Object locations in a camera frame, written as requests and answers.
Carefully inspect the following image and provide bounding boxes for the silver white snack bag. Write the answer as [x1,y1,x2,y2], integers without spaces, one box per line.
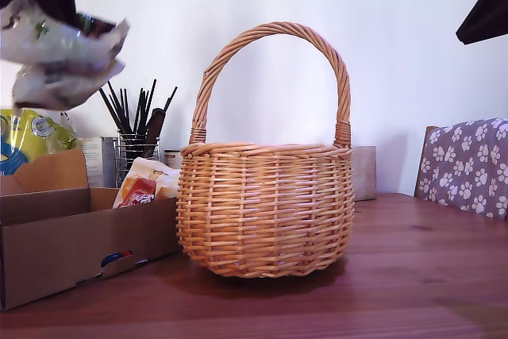
[0,0,131,112]

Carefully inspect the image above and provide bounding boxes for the orange red white snack bag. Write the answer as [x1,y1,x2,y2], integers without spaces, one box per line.
[113,157,182,209]

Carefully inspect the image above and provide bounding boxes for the brown cardboard box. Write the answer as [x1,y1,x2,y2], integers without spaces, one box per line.
[0,148,183,311]

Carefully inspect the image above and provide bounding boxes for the black stick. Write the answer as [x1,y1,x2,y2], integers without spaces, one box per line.
[139,79,157,136]
[98,87,127,137]
[122,88,133,136]
[133,88,143,136]
[160,85,179,116]
[106,80,131,136]

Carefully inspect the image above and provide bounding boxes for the paw print cloth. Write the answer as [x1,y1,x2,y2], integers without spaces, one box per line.
[418,117,508,222]

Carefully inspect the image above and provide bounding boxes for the yellow plastic wrapped pack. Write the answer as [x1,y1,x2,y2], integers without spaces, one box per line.
[0,107,79,175]

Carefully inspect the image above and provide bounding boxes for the white printed carton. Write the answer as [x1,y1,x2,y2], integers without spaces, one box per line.
[81,137,105,188]

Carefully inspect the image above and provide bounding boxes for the grey metal container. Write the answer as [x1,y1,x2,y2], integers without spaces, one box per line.
[99,136,120,188]

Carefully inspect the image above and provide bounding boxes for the small jar with red label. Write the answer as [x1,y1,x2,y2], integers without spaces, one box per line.
[164,149,183,171]

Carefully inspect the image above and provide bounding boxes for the brown wooden utensil handle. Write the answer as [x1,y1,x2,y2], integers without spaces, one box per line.
[143,107,166,160]

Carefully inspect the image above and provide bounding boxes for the wire utensil holder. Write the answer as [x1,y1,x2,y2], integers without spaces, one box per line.
[114,132,160,189]

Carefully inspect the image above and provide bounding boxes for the woven wicker basket with handle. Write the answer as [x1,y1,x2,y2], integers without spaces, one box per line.
[175,21,356,279]

